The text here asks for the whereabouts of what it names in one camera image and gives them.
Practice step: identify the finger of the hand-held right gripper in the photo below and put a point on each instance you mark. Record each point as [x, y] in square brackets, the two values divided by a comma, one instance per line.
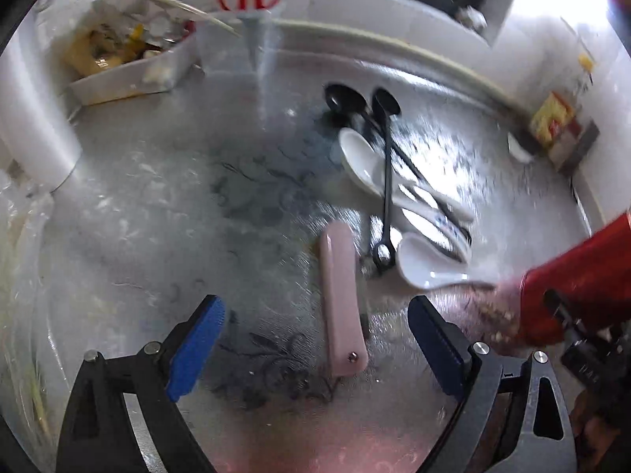
[564, 313]

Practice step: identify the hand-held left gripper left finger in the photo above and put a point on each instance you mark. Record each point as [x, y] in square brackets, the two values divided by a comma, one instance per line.
[194, 350]

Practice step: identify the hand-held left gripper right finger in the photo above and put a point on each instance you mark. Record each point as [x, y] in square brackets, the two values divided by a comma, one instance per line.
[436, 345]

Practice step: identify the red metal utensil holder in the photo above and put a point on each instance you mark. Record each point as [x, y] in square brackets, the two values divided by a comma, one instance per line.
[581, 276]

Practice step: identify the pink folding knife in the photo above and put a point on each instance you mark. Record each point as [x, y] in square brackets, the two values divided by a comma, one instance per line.
[340, 295]

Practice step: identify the person's right hand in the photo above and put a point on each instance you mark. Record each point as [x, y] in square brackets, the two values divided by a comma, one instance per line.
[594, 428]

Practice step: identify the white paper scrap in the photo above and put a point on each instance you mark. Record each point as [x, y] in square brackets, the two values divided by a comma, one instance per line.
[520, 150]

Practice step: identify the clear plastic bag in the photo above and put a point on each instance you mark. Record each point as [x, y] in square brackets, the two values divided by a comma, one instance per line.
[19, 266]

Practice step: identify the vinegar bottle yellow cap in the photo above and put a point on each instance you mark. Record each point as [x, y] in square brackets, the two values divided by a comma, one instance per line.
[552, 118]

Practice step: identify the white plastic tray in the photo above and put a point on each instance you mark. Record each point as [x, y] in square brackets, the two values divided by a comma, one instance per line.
[123, 83]

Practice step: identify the white pipe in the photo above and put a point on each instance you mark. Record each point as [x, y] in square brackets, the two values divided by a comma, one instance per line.
[29, 123]

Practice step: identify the crumpled white plastic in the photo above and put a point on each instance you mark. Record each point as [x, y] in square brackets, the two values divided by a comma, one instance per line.
[472, 18]

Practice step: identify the clear plastic scissors holder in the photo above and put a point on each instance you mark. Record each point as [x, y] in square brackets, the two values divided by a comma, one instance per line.
[217, 39]

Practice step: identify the yellow snack packets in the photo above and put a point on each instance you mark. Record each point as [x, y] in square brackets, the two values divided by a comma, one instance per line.
[93, 51]

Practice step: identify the wooden stick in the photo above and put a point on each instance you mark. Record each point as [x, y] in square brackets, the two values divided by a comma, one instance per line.
[197, 12]

